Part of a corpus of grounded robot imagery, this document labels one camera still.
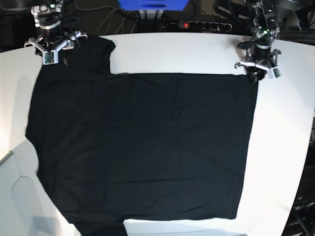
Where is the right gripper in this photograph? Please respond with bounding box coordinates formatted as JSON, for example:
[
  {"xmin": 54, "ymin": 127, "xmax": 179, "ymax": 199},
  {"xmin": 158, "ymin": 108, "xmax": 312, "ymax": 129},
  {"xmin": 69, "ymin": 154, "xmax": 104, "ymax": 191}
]
[{"xmin": 24, "ymin": 31, "xmax": 88, "ymax": 65}]

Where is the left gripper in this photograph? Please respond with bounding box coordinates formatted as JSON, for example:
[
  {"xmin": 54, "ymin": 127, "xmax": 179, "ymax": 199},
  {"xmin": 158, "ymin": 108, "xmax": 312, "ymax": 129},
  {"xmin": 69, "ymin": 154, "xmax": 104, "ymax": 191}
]
[{"xmin": 234, "ymin": 49, "xmax": 281, "ymax": 84}]

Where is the black T-shirt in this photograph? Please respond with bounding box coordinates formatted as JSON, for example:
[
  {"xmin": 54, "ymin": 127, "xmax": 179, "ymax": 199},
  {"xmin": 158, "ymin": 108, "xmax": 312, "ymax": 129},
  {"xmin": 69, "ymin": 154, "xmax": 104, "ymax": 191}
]
[{"xmin": 26, "ymin": 36, "xmax": 258, "ymax": 236}]

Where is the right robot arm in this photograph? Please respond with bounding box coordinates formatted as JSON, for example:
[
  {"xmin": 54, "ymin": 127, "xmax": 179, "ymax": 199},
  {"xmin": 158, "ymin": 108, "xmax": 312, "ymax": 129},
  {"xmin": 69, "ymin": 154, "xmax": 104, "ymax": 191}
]
[{"xmin": 24, "ymin": 0, "xmax": 88, "ymax": 65}]

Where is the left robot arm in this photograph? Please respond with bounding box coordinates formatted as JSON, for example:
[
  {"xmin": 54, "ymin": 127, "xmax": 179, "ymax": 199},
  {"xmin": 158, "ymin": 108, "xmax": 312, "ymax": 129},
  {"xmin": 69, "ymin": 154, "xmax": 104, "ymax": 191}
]
[{"xmin": 234, "ymin": 0, "xmax": 281, "ymax": 84}]

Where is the black power strip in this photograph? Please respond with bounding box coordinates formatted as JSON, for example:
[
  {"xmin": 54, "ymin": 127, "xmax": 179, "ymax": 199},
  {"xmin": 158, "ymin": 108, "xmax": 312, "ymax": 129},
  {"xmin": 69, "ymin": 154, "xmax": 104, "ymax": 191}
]
[{"xmin": 159, "ymin": 21, "xmax": 233, "ymax": 33}]

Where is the blue plastic bin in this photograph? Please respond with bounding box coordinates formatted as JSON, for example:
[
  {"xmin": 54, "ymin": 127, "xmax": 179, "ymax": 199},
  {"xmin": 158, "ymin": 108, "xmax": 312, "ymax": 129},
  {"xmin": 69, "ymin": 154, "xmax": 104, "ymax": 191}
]
[{"xmin": 118, "ymin": 0, "xmax": 189, "ymax": 11}]

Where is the black equipment rack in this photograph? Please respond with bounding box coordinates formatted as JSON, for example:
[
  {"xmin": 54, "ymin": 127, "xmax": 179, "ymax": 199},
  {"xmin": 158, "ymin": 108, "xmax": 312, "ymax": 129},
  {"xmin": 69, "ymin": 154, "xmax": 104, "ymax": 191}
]
[{"xmin": 285, "ymin": 140, "xmax": 315, "ymax": 236}]

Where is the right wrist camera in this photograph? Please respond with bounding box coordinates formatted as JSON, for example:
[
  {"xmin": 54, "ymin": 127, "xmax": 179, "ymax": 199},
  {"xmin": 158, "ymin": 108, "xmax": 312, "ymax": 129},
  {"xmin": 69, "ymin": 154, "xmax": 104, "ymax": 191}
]
[{"xmin": 42, "ymin": 50, "xmax": 59, "ymax": 65}]

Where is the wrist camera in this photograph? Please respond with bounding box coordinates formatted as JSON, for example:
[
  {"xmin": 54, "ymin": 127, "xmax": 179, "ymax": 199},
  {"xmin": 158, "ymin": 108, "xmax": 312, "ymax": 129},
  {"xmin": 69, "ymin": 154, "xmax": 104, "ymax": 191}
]
[
  {"xmin": 267, "ymin": 66, "xmax": 282, "ymax": 80},
  {"xmin": 42, "ymin": 50, "xmax": 59, "ymax": 65}
]

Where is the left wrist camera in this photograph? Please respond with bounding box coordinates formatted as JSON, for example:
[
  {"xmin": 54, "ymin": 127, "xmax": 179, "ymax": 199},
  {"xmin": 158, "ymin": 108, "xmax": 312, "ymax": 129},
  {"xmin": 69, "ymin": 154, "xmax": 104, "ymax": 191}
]
[{"xmin": 267, "ymin": 66, "xmax": 282, "ymax": 80}]

